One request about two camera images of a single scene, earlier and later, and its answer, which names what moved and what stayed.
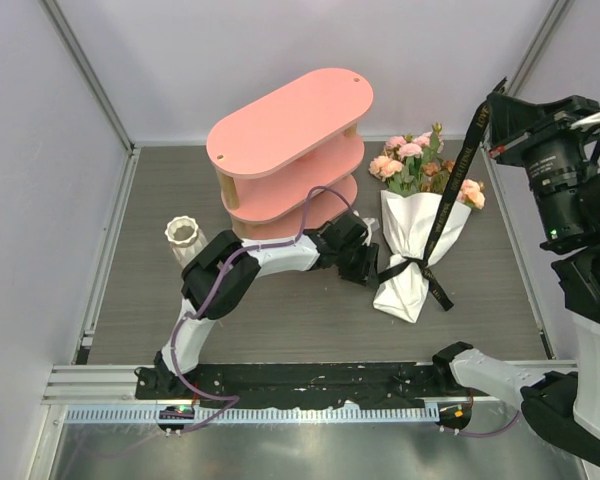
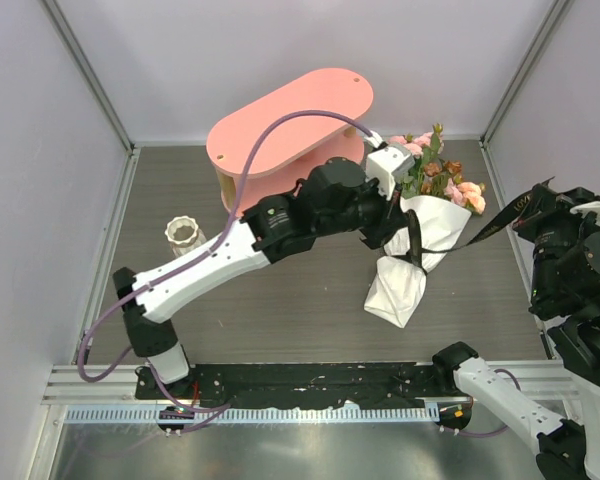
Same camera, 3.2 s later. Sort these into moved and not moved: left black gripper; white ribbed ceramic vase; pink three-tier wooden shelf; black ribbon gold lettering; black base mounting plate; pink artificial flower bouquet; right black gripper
Moved: black ribbon gold lettering; left black gripper; right black gripper
Not moved: pink three-tier wooden shelf; pink artificial flower bouquet; black base mounting plate; white ribbed ceramic vase
